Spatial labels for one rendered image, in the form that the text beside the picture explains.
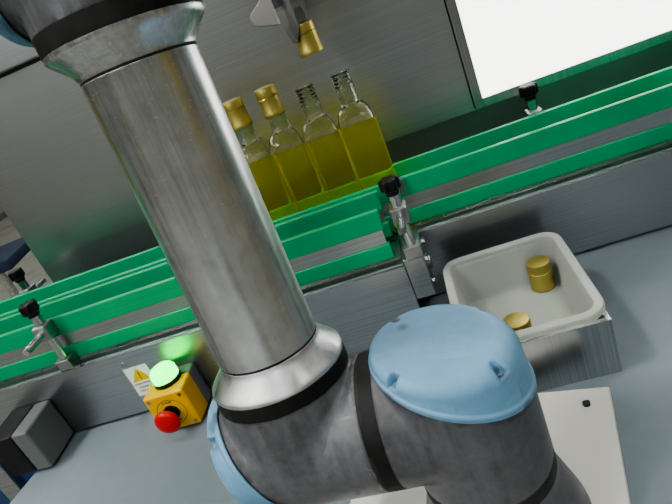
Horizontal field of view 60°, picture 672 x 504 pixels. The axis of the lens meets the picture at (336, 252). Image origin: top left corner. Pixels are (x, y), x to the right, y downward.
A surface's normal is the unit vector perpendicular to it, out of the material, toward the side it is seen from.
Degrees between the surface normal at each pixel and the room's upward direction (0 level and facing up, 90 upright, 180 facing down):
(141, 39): 130
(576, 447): 0
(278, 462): 82
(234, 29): 90
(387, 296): 90
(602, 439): 0
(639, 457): 0
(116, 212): 90
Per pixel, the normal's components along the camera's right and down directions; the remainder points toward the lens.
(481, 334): -0.24, -0.87
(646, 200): -0.05, 0.45
